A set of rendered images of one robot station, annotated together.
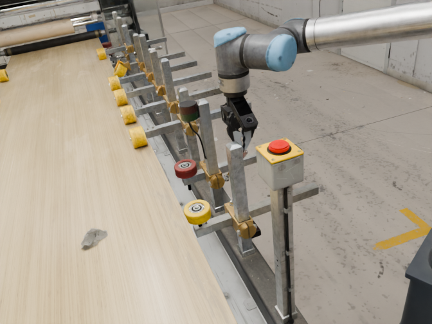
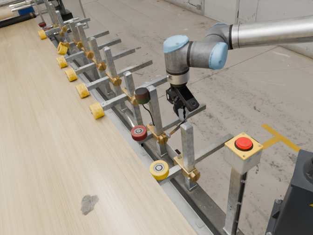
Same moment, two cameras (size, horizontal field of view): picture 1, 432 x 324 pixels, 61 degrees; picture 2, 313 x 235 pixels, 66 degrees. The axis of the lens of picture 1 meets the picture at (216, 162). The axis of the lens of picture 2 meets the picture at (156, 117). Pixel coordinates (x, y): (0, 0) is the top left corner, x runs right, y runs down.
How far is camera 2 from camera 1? 31 cm
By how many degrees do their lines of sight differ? 11
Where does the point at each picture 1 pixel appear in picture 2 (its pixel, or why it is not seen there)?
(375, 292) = (255, 183)
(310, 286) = (215, 185)
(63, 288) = not seen: outside the picture
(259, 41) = (202, 49)
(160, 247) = (142, 205)
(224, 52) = (174, 57)
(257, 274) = (203, 203)
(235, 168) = (188, 141)
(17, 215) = (20, 189)
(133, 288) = not seen: outside the picture
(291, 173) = (254, 161)
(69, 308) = not seen: outside the picture
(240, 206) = (190, 162)
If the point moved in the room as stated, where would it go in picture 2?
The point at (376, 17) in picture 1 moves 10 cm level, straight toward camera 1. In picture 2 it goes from (287, 26) to (295, 40)
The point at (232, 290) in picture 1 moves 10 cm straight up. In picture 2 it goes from (185, 214) to (183, 203)
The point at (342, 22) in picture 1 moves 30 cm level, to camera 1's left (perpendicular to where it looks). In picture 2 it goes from (261, 30) to (177, 51)
